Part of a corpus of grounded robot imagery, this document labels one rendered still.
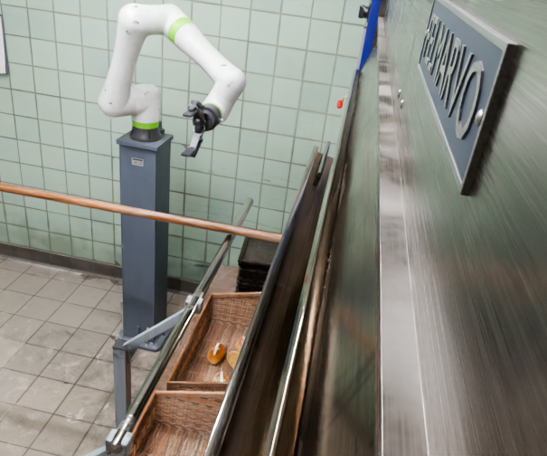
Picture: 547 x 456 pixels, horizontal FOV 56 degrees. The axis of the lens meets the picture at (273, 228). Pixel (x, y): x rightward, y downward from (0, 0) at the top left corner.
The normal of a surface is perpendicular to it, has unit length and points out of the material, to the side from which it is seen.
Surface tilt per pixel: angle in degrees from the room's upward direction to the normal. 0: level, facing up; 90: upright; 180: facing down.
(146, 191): 90
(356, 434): 70
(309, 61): 90
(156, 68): 90
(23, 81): 90
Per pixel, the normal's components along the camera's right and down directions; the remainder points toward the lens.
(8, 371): 0.11, -0.88
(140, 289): -0.20, 0.44
